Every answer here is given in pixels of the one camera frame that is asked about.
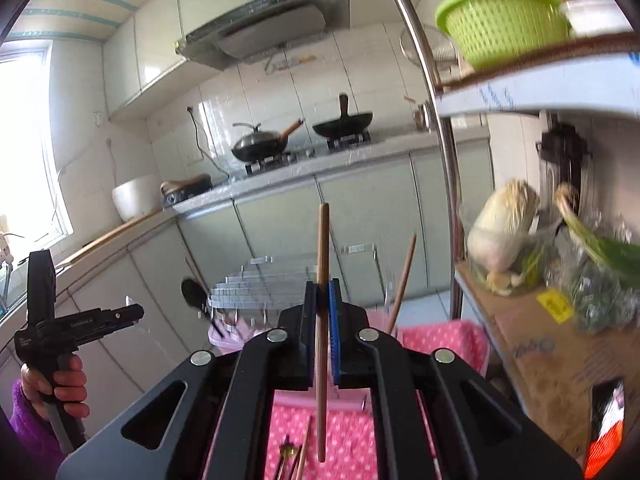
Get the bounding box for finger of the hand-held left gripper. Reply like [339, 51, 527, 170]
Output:
[100, 316, 143, 334]
[99, 304, 146, 319]

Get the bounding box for steel kettle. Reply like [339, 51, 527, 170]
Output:
[405, 96, 439, 131]

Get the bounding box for black wok with lid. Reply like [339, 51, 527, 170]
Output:
[231, 117, 306, 163]

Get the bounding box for green onions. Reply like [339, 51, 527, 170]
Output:
[555, 182, 640, 291]

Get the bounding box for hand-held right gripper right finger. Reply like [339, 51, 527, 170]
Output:
[327, 278, 585, 480]

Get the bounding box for wooden cutting board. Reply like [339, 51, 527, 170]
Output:
[55, 210, 166, 269]

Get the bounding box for clear splash guard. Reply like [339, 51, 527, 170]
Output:
[197, 100, 239, 179]

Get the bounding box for narrow cardboard shelf liner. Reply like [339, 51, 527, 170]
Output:
[435, 32, 640, 111]

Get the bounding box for steel shelf rack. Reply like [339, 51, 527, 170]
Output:
[375, 0, 640, 480]

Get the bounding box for pink polka-dot towel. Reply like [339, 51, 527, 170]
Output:
[200, 319, 488, 480]

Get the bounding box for black frying pan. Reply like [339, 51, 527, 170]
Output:
[312, 93, 374, 139]

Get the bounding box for gas stove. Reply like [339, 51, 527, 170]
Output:
[242, 130, 373, 177]

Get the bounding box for range hood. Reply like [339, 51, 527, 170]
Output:
[175, 0, 351, 72]

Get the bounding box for person's left forearm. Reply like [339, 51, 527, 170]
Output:
[0, 380, 67, 480]

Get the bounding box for black blender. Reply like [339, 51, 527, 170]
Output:
[535, 130, 593, 216]

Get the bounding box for person's left hand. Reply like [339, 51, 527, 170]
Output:
[20, 354, 89, 419]

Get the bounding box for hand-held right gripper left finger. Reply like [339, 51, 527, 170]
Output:
[55, 280, 321, 480]

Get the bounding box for black power cable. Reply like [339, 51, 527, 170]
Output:
[187, 106, 231, 179]

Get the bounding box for green plastic colander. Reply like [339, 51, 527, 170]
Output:
[435, 0, 573, 71]

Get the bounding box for metal wire utensil rack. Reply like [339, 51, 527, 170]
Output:
[205, 242, 378, 331]

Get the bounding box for metal wall rack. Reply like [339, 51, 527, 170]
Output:
[264, 50, 321, 74]

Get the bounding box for upper kitchen cabinets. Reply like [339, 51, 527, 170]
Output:
[107, 0, 426, 121]

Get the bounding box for metal wire strainer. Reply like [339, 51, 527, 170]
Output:
[400, 25, 458, 77]

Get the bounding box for black spoon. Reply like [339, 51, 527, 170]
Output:
[181, 277, 226, 339]

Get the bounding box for white round pot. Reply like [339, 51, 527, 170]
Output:
[112, 174, 163, 223]

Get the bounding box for grey kitchen base cabinets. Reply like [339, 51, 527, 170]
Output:
[0, 135, 496, 411]

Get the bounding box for large cardboard shelf liner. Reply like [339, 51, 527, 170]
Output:
[455, 260, 640, 480]

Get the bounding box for bag of green vegetables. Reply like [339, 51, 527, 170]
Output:
[545, 230, 640, 334]

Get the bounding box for dark pot with brown lid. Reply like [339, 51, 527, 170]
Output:
[160, 174, 213, 208]

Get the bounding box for clear glass bowl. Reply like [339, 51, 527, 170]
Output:
[462, 220, 563, 296]

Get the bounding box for napa cabbage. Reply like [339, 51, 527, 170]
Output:
[467, 179, 542, 271]

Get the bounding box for smartphone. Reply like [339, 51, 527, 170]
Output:
[584, 379, 627, 480]

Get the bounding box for window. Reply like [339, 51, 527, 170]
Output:
[0, 42, 73, 261]

